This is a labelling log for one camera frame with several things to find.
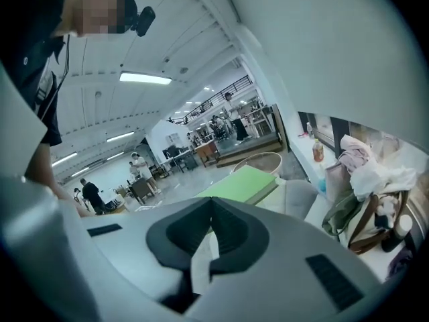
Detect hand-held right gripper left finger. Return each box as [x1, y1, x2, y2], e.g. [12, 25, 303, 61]
[62, 196, 214, 322]

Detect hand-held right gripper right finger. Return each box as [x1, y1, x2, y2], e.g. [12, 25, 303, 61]
[197, 196, 381, 322]

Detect white flower-shaped pouf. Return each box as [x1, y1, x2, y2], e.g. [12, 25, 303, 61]
[256, 176, 331, 223]

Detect green notebook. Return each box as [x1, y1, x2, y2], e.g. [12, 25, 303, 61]
[193, 164, 280, 207]

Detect person's left forearm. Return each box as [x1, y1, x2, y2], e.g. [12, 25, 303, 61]
[25, 142, 100, 218]

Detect small wooden desk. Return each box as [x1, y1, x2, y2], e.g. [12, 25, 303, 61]
[128, 176, 158, 205]

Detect olive green bag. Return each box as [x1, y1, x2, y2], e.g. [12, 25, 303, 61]
[321, 189, 365, 237]

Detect beige handbag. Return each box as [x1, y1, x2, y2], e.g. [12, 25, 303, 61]
[323, 161, 353, 203]

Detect round beige tub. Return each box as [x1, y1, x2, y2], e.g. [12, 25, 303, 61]
[230, 152, 284, 180]

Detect raised wooden platform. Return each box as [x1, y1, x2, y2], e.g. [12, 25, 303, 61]
[216, 104, 289, 168]

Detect amber tea bottle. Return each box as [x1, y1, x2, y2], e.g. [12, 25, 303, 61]
[312, 138, 325, 163]

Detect black cabinet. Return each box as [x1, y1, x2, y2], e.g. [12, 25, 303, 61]
[179, 150, 198, 173]

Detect black flask white lid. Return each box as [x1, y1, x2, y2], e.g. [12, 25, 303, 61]
[381, 214, 413, 254]

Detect dark purple folded cloth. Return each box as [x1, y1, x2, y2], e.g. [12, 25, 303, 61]
[387, 248, 416, 277]

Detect white crumpled cloth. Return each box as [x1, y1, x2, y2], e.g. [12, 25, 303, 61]
[349, 161, 418, 201]

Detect wooden cabinet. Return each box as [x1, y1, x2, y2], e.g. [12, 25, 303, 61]
[194, 139, 221, 168]

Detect pink garment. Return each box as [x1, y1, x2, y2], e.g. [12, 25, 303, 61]
[339, 134, 373, 176]

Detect black metal railing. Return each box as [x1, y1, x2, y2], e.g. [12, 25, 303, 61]
[167, 74, 254, 126]

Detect person's black shirt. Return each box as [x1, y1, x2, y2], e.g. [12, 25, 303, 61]
[0, 0, 70, 147]

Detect cream tote bag brown straps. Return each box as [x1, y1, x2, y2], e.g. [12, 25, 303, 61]
[347, 190, 409, 255]

